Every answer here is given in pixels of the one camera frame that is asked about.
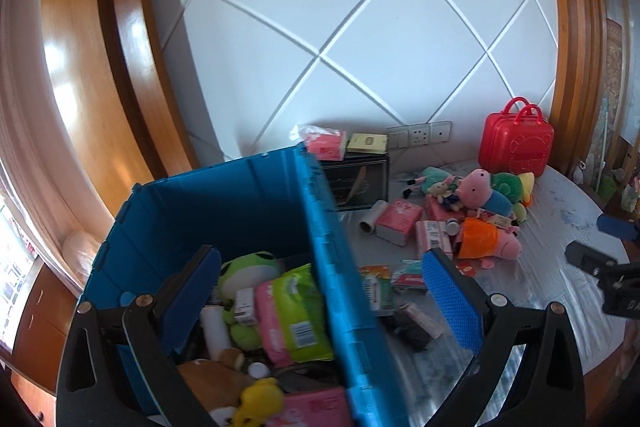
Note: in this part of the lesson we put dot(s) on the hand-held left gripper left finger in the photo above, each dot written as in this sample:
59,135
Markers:
192,297

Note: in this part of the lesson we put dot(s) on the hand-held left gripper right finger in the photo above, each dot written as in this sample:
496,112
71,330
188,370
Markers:
450,297

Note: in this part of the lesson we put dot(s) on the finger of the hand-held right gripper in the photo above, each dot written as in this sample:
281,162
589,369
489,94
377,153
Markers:
620,226
590,257

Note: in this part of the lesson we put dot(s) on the small red packet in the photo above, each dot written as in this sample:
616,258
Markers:
464,267

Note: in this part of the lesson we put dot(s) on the silver printed box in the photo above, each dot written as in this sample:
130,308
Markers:
422,321

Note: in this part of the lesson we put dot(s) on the blue plastic container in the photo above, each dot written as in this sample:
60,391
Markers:
225,207

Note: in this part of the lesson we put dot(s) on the black pouch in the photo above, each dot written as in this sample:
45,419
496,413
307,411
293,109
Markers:
410,332

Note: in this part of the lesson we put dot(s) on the small red white box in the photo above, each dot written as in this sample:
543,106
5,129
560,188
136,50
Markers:
245,307

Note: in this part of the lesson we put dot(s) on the green frog plush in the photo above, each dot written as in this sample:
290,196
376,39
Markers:
245,272

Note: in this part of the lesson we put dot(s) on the pig plush orange dress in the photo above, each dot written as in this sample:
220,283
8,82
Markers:
480,237

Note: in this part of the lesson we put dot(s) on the dark bottle white cap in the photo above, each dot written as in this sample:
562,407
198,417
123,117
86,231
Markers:
453,227

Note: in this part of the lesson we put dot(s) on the red green box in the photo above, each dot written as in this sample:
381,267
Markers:
377,287

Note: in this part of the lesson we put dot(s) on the brown plush toy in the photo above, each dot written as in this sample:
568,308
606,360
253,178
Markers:
215,377

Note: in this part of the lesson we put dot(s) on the small white bottle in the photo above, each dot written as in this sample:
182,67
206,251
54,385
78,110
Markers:
258,370

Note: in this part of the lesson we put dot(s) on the small bear doll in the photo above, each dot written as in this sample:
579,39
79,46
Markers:
442,194

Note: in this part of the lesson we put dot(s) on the green yellow plush toy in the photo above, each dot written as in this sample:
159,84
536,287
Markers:
510,187

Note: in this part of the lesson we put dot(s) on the pink green tissue pack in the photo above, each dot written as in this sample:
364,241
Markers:
300,312

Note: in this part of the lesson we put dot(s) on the pig plush blue dress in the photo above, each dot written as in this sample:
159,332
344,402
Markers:
477,189

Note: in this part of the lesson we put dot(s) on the white paper roll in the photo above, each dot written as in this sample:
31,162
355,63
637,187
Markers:
372,217

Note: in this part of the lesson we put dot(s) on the white plastic bag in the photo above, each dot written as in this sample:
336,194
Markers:
82,257

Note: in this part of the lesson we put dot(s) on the small plush teal dress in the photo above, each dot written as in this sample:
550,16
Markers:
432,174

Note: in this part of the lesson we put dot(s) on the red toy suitcase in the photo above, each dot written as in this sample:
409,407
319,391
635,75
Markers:
515,147

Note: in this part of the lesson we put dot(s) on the black gift box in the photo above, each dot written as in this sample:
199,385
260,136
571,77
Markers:
355,182

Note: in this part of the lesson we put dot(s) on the wooden cabinet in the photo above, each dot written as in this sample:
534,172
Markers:
40,322

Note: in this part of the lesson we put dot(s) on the pink packet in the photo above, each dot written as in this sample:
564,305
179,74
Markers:
315,407

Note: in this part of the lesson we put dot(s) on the flat gold box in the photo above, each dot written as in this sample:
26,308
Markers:
367,143

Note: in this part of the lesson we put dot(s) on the wooden frame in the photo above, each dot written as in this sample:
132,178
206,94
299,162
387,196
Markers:
570,32
85,57

